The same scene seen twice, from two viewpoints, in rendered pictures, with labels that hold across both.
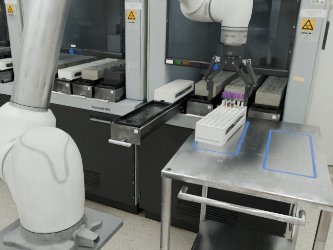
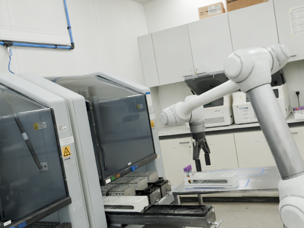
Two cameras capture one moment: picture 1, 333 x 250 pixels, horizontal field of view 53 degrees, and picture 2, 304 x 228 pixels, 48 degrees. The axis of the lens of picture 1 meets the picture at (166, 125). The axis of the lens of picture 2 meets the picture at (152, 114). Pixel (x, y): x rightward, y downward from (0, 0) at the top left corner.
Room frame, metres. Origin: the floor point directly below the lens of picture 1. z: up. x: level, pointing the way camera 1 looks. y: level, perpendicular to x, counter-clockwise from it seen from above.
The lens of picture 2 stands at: (1.28, 1.73, 1.38)
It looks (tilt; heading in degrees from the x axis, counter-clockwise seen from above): 3 degrees down; 275
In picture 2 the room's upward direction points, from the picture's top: 10 degrees counter-clockwise
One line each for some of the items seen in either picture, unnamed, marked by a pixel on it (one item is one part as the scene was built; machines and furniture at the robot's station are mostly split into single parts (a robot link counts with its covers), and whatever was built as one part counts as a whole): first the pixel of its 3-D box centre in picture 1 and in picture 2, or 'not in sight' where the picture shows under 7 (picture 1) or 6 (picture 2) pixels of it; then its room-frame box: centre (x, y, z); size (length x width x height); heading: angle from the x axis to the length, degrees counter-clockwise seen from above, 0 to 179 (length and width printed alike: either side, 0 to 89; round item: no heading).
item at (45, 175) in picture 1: (47, 173); not in sight; (0.72, 0.28, 0.87); 0.18 x 0.16 x 0.22; 42
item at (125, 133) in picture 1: (159, 110); (150, 215); (1.52, 0.03, 0.78); 0.73 x 0.14 x 0.09; 156
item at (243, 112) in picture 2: not in sight; (260, 89); (0.34, -2.29, 1.24); 0.62 x 0.56 x 0.69; 67
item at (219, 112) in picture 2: not in sight; (212, 98); (0.88, -2.53, 1.22); 0.62 x 0.56 x 0.64; 65
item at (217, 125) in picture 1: (222, 122); (210, 179); (1.18, -0.21, 0.85); 0.30 x 0.10 x 0.06; 153
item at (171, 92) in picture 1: (175, 91); (120, 204); (1.68, -0.04, 0.83); 0.30 x 0.10 x 0.06; 156
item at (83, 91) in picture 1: (112, 79); not in sight; (2.16, 0.36, 0.78); 0.73 x 0.14 x 0.09; 156
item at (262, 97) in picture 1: (267, 98); (152, 177); (1.53, -0.47, 0.85); 0.12 x 0.02 x 0.06; 65
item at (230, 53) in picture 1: (231, 56); (199, 139); (1.20, -0.22, 1.09); 0.08 x 0.07 x 0.09; 63
